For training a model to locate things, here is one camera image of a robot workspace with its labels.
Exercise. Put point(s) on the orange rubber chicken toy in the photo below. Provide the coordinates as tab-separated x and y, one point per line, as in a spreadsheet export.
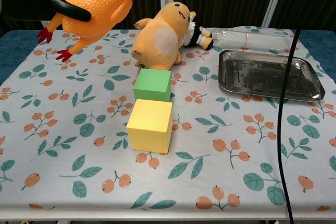
105	6

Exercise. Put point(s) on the stainless steel rectangular tray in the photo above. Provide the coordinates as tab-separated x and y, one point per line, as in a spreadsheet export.
262	77

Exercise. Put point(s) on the yellow plush animal toy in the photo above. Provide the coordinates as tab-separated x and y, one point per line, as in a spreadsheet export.
157	43

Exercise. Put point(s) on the small black white doll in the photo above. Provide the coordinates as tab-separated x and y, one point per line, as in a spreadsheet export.
195	37

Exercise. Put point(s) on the clear plastic bag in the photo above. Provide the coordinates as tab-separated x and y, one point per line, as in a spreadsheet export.
252	39

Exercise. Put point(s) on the green foam cube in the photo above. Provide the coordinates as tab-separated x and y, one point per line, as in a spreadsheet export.
153	83

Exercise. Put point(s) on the floral print tablecloth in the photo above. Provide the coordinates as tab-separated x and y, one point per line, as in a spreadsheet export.
78	142

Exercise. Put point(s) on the yellow foam cube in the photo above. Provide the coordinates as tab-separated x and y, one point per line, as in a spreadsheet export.
149	127

